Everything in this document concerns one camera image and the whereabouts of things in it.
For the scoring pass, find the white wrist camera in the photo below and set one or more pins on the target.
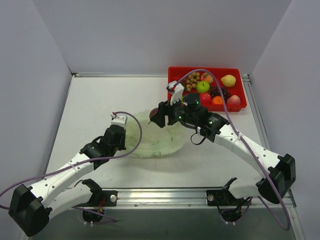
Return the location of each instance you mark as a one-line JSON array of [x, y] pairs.
[[176, 90], [119, 119]]

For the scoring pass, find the orange fruit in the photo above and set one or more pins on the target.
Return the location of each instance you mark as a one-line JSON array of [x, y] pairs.
[[217, 100]]

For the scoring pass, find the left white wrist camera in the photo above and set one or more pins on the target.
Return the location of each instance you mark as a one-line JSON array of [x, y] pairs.
[[119, 119]]

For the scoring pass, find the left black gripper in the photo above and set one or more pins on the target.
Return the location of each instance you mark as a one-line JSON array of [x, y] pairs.
[[120, 141]]

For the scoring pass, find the yellow lemon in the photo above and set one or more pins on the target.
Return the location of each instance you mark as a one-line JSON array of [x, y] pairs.
[[229, 81]]

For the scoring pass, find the brown longan bunch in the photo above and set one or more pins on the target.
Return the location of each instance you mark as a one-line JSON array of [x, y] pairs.
[[190, 83]]

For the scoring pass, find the orange peach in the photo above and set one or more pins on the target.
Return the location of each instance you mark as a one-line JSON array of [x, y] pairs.
[[207, 77]]

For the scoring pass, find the red plastic tray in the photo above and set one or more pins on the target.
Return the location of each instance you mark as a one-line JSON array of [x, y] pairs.
[[213, 84]]

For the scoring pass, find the pink peach from bag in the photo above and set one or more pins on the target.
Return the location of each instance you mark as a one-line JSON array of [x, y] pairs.
[[234, 100]]

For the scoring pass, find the dark red plum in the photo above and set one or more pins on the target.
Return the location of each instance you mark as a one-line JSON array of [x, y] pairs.
[[153, 112]]

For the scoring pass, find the red apple from bag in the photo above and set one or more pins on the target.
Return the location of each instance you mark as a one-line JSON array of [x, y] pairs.
[[205, 98]]

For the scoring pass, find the pale green plastic bag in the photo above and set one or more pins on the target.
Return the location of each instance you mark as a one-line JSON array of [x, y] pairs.
[[156, 141]]

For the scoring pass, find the green apple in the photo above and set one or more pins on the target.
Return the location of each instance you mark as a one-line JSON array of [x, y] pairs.
[[203, 87]]

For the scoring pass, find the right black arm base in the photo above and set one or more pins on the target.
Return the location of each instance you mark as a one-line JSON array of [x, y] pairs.
[[230, 208]]

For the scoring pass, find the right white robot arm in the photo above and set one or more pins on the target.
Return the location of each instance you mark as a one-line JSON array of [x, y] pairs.
[[276, 173]]

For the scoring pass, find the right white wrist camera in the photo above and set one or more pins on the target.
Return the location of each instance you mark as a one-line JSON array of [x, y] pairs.
[[176, 90]]

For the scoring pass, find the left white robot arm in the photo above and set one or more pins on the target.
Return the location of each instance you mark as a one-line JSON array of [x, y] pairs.
[[32, 207]]

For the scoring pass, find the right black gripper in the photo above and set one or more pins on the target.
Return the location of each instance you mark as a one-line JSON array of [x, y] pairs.
[[164, 113]]

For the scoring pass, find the aluminium front rail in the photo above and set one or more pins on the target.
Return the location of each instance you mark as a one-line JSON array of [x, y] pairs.
[[162, 197]]

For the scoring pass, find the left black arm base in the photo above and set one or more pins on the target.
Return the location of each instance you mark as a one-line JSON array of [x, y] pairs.
[[105, 200]]

